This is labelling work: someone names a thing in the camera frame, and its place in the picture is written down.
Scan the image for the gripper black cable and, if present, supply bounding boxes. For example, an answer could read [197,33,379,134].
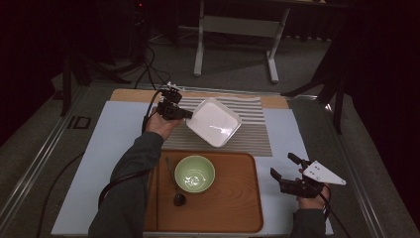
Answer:
[321,187,352,238]
[97,88,163,210]

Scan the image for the wooden tray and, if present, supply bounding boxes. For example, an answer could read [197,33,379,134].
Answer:
[143,150,264,233]

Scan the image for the dark tower with red light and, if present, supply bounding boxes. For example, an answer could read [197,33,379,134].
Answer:
[130,0,149,63]

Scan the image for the green bowl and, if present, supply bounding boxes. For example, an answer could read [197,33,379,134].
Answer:
[173,155,216,194]

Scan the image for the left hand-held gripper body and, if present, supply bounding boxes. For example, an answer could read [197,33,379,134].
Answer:
[157,82,183,121]

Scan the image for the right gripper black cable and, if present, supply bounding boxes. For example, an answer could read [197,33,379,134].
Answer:
[321,187,352,238]

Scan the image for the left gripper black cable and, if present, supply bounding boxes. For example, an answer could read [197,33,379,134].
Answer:
[97,88,163,210]

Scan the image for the black floor cable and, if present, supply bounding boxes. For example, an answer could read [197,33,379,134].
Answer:
[35,152,85,238]

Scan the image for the metal floor rail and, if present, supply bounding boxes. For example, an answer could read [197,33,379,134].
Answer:
[325,104,388,238]
[0,87,87,226]

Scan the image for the dark metal spoon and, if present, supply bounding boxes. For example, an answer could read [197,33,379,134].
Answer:
[164,157,187,207]

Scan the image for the white square plate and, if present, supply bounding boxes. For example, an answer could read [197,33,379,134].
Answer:
[185,97,243,149]

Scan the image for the person's left hand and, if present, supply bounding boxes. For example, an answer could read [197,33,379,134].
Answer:
[144,111,183,141]

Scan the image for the light blue table sheet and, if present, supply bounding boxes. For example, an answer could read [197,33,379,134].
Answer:
[51,100,334,236]

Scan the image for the black floor plate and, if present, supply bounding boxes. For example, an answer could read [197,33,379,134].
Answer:
[67,115,92,130]

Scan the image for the black floor cables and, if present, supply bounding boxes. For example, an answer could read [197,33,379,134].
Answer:
[133,46,172,92]

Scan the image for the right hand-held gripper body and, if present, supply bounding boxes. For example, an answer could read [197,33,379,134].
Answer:
[279,161,347,199]

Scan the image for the white table frame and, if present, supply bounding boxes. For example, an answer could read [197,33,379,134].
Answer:
[193,0,291,84]

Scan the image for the striped placemat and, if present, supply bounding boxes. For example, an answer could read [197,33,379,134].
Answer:
[161,95,273,158]

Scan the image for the person's right hand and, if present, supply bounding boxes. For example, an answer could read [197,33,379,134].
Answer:
[296,182,332,210]

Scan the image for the black metal stand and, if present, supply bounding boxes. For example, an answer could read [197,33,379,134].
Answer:
[281,33,349,135]
[60,49,132,117]

